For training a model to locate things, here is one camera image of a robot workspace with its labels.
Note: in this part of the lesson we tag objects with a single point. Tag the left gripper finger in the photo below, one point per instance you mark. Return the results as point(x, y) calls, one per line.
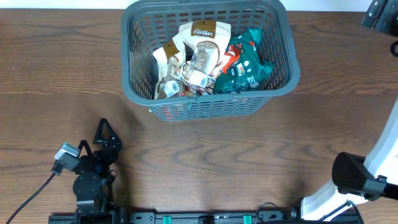
point(106, 137)
point(85, 145)

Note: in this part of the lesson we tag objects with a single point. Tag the grey plastic basket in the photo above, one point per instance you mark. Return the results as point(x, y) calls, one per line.
point(148, 25)

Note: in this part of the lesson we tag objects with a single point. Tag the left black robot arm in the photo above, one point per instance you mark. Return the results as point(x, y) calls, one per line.
point(93, 187)

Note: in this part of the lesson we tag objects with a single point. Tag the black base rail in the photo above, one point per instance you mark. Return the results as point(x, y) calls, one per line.
point(264, 216)

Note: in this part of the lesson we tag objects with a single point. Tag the San Remo spaghetti pack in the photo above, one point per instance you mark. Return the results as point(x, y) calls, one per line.
point(232, 54)

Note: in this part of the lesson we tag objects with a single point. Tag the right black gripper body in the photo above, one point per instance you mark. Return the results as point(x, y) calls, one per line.
point(388, 21)

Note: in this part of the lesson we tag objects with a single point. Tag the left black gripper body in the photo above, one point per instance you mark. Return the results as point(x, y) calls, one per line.
point(102, 161)

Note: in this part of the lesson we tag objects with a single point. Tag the white brown snack bag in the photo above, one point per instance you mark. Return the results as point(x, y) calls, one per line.
point(208, 39)
point(170, 57)

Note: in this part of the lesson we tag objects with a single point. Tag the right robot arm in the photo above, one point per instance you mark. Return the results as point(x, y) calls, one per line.
point(355, 180)

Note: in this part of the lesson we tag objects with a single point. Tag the green Nescafe coffee bag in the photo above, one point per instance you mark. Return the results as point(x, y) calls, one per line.
point(247, 72)

